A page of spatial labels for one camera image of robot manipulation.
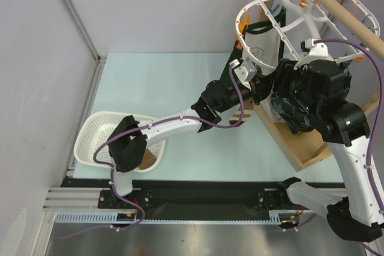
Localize brown striped sock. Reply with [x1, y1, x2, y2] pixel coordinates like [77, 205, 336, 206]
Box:
[229, 100, 254, 127]

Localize white round clip hanger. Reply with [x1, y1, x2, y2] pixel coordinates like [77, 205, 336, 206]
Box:
[233, 0, 380, 70]

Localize brown socks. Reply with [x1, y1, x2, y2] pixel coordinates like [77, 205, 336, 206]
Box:
[138, 149, 157, 170]

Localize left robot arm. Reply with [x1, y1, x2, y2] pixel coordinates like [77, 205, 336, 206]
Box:
[106, 74, 272, 208]

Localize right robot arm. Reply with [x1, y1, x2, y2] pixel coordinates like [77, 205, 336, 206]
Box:
[271, 59, 383, 242]

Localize dark green sleeve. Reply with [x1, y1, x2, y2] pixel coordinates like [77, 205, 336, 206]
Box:
[220, 41, 242, 88]

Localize white printed t-shirt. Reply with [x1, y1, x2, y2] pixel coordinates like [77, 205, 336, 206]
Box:
[239, 26, 281, 122]

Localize orange clothespin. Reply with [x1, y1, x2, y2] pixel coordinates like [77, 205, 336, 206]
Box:
[235, 34, 244, 50]

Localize wooden rod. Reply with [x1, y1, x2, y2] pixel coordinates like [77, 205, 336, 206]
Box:
[315, 0, 383, 60]

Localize aluminium corner profile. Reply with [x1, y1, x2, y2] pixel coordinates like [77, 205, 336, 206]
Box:
[43, 0, 107, 65]

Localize white perforated laundry basket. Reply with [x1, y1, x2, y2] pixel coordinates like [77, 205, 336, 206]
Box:
[73, 111, 166, 173]

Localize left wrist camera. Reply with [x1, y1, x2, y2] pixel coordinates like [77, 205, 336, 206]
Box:
[229, 58, 257, 89]

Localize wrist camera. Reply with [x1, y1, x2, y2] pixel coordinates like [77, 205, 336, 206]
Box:
[229, 58, 257, 89]
[293, 38, 331, 70]

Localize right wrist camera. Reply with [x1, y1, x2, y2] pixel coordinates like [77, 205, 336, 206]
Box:
[293, 38, 331, 70]

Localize wooden rack frame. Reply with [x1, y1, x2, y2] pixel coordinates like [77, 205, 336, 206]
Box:
[256, 1, 371, 171]

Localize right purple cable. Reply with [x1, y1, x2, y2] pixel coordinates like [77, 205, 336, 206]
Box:
[313, 38, 384, 252]

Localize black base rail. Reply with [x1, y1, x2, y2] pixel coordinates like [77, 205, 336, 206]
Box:
[61, 179, 303, 221]

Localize white cable duct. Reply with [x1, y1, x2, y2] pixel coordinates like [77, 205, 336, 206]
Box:
[55, 210, 301, 225]

